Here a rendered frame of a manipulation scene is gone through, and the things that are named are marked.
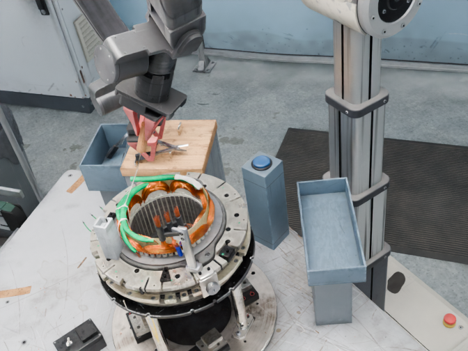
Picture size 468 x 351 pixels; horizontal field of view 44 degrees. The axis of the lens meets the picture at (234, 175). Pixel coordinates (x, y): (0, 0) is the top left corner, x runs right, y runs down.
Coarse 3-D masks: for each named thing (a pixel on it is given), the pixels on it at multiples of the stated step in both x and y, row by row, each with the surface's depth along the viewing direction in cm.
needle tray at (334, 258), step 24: (312, 192) 128; (336, 192) 128; (312, 216) 124; (336, 216) 123; (312, 240) 119; (336, 240) 118; (360, 240) 112; (312, 264) 114; (336, 264) 113; (360, 264) 113; (312, 288) 135; (336, 288) 123; (336, 312) 129
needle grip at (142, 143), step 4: (144, 124) 100; (140, 128) 101; (144, 128) 100; (140, 132) 101; (144, 132) 100; (140, 136) 101; (144, 136) 101; (140, 140) 101; (144, 140) 101; (140, 144) 102; (144, 144) 102; (136, 148) 103; (140, 148) 102; (144, 148) 103; (140, 152) 103; (144, 152) 103
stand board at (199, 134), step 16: (176, 128) 147; (192, 128) 146; (208, 128) 145; (176, 144) 142; (192, 144) 141; (208, 144) 140; (128, 160) 140; (144, 160) 139; (160, 160) 138; (176, 160) 137; (192, 160) 137
